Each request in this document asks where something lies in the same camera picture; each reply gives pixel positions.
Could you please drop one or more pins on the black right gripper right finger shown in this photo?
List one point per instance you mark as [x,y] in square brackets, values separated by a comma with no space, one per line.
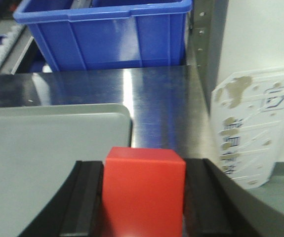
[215,206]

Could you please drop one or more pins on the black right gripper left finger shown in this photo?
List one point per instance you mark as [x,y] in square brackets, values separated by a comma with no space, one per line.
[76,208]

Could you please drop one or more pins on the red cube block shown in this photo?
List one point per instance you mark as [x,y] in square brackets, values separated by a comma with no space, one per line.
[143,193]

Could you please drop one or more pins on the grey metal tray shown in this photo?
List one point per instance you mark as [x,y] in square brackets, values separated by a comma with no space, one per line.
[39,147]

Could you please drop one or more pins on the white peeling floor sign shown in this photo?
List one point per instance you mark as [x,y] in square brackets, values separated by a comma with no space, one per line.
[247,116]

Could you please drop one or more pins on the blue plastic bin right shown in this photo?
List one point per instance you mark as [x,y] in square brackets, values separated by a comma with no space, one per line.
[107,34]

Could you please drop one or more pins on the white roller rail left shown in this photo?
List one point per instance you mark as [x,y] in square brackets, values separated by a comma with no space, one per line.
[8,41]

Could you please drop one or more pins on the metal shelf upright post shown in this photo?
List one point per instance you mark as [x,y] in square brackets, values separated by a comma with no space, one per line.
[206,32]

